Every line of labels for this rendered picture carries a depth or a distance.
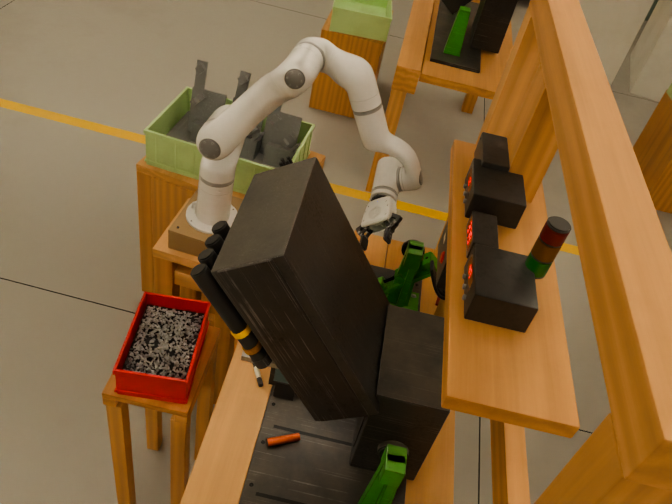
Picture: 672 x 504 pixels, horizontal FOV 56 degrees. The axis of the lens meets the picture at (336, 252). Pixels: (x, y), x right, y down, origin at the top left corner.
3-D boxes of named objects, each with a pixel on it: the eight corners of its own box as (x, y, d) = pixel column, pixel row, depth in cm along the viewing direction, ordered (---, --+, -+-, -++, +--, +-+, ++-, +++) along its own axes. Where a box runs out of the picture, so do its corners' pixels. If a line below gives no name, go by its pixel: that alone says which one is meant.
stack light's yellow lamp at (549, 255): (531, 261, 130) (539, 245, 127) (529, 245, 134) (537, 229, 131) (555, 266, 130) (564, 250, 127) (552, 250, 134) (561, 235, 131)
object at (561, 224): (539, 245, 127) (548, 228, 124) (537, 229, 131) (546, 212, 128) (564, 250, 127) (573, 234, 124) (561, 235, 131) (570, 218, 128)
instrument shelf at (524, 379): (440, 408, 117) (446, 395, 115) (450, 150, 184) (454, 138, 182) (571, 439, 117) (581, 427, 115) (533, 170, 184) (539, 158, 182)
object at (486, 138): (473, 183, 163) (482, 161, 158) (473, 152, 174) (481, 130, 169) (500, 190, 163) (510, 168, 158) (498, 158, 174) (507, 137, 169)
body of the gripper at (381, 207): (363, 197, 200) (357, 225, 194) (390, 188, 194) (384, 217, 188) (376, 210, 204) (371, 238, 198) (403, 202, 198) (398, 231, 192)
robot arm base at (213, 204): (178, 226, 223) (180, 185, 211) (195, 195, 237) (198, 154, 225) (230, 240, 224) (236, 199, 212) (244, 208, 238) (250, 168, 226)
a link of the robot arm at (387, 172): (403, 202, 202) (375, 204, 205) (408, 171, 209) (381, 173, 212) (396, 184, 195) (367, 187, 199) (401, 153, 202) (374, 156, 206)
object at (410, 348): (347, 465, 171) (374, 393, 149) (361, 376, 194) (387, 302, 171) (413, 481, 171) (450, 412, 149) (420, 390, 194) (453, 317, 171)
